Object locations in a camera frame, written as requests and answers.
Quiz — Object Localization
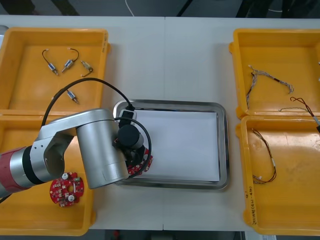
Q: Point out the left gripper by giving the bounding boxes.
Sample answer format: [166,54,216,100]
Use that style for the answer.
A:
[119,146,146,169]

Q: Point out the round red circuit board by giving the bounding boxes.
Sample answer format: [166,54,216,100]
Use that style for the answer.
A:
[126,147,154,177]
[49,171,86,208]

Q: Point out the blue-white harness with black sleeve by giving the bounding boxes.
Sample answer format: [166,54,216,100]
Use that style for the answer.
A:
[248,64,295,95]

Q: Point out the solenoid with blue label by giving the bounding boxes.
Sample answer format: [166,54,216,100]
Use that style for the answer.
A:
[41,49,60,77]
[51,89,81,105]
[61,47,80,74]

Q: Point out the white sheet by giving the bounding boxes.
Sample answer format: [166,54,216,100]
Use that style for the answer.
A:
[127,109,221,182]

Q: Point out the yellow-orange plastic bin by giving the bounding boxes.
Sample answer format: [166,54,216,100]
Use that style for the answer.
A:
[235,115,320,236]
[0,26,112,118]
[0,115,97,237]
[229,28,320,120]

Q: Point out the steel tray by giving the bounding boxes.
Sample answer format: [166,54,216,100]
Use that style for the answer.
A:
[112,99,230,190]

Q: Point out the black stand leg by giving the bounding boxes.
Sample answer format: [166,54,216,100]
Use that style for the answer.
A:
[176,0,199,17]

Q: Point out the long red-black wire harness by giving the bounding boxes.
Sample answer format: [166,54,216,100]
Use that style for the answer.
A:
[251,128,278,185]

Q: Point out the brass solenoid with black cable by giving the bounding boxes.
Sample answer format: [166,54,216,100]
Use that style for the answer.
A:
[79,59,95,78]

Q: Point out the white cable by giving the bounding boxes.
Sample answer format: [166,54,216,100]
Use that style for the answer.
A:
[124,0,134,16]

